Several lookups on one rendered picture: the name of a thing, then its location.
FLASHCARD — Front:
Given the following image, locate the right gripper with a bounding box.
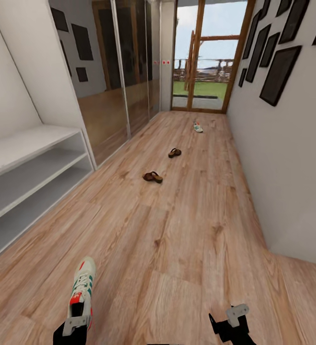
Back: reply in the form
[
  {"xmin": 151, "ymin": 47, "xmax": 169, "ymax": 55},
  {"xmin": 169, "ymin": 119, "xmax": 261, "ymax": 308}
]
[{"xmin": 209, "ymin": 314, "xmax": 249, "ymax": 345}]

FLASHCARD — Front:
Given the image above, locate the gym shoe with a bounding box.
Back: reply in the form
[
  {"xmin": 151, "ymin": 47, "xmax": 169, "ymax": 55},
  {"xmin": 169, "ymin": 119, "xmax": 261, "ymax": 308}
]
[
  {"xmin": 193, "ymin": 123, "xmax": 203, "ymax": 132},
  {"xmin": 68, "ymin": 256, "xmax": 96, "ymax": 331}
]

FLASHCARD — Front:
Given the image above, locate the sandal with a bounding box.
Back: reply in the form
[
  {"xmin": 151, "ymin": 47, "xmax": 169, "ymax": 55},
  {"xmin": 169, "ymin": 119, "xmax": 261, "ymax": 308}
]
[
  {"xmin": 143, "ymin": 172, "xmax": 163, "ymax": 184},
  {"xmin": 168, "ymin": 149, "xmax": 181, "ymax": 159}
]

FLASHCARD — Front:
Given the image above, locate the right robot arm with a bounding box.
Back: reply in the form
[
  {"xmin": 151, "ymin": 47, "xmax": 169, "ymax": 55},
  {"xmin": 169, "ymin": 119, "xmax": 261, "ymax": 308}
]
[{"xmin": 209, "ymin": 303, "xmax": 256, "ymax": 345}]

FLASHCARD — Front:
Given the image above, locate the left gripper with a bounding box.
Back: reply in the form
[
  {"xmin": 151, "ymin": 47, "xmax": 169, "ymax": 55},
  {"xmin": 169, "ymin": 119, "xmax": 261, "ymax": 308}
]
[{"xmin": 53, "ymin": 322, "xmax": 87, "ymax": 345}]

